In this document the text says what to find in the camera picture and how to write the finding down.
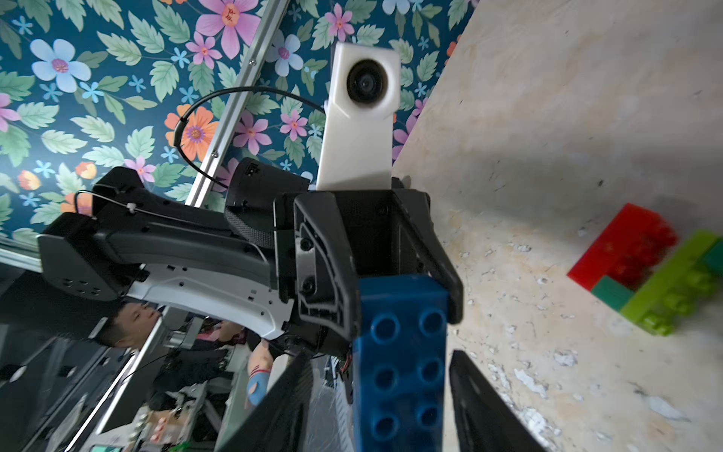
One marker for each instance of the blue lego brick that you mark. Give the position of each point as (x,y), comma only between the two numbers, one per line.
(399,365)

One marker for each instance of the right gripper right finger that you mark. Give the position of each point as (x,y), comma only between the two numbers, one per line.
(484,422)

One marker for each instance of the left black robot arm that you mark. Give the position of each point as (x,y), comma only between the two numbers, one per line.
(137,245)

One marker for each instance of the small green lego brick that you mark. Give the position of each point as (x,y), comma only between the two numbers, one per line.
(614,294)
(713,259)

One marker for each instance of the person behind enclosure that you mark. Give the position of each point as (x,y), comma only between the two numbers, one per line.
(203,355)

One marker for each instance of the red lego brick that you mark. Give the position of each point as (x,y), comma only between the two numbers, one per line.
(626,251)

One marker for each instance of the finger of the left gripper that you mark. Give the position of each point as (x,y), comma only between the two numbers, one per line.
(416,220)

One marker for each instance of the lime green lego brick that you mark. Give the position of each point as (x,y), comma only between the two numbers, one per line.
(676,289)

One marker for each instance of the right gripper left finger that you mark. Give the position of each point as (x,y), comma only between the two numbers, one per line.
(279,423)

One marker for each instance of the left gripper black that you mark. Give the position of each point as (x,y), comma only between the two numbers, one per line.
(324,244)

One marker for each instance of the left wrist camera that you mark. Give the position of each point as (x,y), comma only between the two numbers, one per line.
(364,96)

